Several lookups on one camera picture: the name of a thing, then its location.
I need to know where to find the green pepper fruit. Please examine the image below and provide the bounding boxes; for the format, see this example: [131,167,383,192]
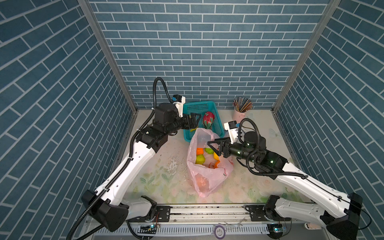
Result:
[195,155,206,165]

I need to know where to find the pink plastic bag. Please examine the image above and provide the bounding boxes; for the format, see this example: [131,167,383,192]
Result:
[187,135,234,198]

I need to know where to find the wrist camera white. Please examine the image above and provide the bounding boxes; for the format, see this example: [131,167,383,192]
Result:
[172,95,186,118]
[224,121,239,144]

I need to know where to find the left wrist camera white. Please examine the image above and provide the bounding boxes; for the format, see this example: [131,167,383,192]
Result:
[172,95,186,118]

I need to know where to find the right corner aluminium post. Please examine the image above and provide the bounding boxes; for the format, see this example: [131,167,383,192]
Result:
[272,0,341,115]

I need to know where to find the red dragon fruit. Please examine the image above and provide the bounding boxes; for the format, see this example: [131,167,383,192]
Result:
[203,112,215,130]

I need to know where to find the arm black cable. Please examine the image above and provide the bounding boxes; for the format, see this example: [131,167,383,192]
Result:
[236,117,308,181]
[65,77,175,240]

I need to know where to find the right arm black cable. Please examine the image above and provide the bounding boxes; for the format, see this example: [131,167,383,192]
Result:
[236,117,308,181]

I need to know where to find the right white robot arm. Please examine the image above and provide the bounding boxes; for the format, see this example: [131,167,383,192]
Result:
[208,131,363,240]

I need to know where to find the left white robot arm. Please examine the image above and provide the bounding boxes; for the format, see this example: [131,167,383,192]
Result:
[82,103,202,232]

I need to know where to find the left corner aluminium post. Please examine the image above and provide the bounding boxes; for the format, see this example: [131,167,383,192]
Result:
[78,0,138,115]

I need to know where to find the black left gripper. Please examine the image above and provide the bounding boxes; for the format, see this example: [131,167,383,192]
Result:
[163,112,201,137]

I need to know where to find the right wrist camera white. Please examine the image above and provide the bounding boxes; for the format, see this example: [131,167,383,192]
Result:
[224,121,239,144]

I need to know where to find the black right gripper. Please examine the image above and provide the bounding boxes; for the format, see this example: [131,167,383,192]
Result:
[208,136,259,165]

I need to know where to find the orange fruit in bag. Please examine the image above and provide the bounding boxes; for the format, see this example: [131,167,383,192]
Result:
[196,148,204,156]

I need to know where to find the pink metal pencil bucket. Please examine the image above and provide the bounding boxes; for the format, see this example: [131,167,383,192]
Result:
[232,109,247,123]

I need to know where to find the corner aluminium post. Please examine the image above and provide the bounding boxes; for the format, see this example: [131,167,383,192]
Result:
[78,0,138,115]
[272,0,341,115]

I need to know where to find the teal plastic basket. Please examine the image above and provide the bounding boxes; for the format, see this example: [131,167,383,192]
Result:
[183,101,225,143]

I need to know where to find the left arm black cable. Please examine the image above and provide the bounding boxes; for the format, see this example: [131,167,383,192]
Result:
[65,77,175,240]

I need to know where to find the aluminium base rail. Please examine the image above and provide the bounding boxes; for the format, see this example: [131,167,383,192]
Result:
[86,203,334,232]

